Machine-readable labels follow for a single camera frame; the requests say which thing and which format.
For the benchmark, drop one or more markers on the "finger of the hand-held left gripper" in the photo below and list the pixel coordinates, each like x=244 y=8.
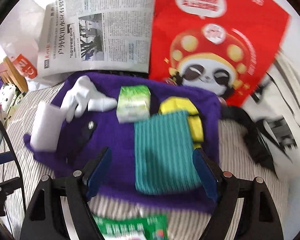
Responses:
x=3 y=158
x=10 y=185

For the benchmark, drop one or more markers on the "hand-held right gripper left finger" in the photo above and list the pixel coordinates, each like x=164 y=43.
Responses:
x=98 y=177

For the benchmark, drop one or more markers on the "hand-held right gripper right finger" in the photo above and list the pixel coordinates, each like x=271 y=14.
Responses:
x=206 y=177

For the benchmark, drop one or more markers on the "purple fleece blanket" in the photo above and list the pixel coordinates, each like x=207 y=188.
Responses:
x=115 y=142

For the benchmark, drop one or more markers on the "teal striped cloth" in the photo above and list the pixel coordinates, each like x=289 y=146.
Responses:
x=162 y=155

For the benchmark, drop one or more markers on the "white foam sponge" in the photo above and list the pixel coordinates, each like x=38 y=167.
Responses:
x=46 y=127

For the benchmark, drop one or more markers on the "green printed packet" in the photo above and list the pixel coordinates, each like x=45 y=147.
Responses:
x=130 y=227

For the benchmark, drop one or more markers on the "yellow cloth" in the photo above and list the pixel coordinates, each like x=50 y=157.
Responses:
x=177 y=105

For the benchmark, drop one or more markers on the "green tissue packet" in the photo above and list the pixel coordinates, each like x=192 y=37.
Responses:
x=133 y=103

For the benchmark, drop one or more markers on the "white cotton glove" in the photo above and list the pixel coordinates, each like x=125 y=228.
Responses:
x=85 y=95

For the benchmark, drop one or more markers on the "light green blanket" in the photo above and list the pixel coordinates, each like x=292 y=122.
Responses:
x=19 y=98

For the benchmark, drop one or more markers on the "white floral pillow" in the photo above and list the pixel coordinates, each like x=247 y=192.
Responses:
x=6 y=96

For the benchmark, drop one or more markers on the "wooden headboard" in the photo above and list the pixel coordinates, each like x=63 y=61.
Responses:
x=10 y=72

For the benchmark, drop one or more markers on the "white waist bag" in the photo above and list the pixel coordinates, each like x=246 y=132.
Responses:
x=285 y=100

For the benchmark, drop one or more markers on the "white plastic shopping bag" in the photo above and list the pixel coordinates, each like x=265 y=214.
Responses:
x=17 y=30

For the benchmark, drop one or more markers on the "red paper carrier bag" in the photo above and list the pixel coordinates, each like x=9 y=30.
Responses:
x=215 y=42

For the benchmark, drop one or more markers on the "folded newspaper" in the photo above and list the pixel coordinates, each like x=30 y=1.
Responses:
x=102 y=30

